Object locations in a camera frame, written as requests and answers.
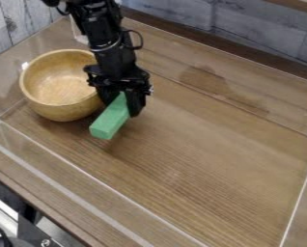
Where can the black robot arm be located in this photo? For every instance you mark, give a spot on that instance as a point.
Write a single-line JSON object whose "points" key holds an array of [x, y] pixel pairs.
{"points": [[98, 18]]}

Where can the wooden bowl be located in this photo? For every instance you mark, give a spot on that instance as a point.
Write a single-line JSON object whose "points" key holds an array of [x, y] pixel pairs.
{"points": [[55, 87]]}

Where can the green rectangular block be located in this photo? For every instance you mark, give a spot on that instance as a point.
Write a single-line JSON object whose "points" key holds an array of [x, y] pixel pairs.
{"points": [[111, 118]]}

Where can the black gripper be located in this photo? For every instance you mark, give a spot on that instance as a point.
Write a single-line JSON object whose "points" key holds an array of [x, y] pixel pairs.
{"points": [[116, 74]]}

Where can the black metal bracket with bolt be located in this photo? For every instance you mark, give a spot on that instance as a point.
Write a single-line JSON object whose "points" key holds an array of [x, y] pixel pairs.
{"points": [[32, 235]]}

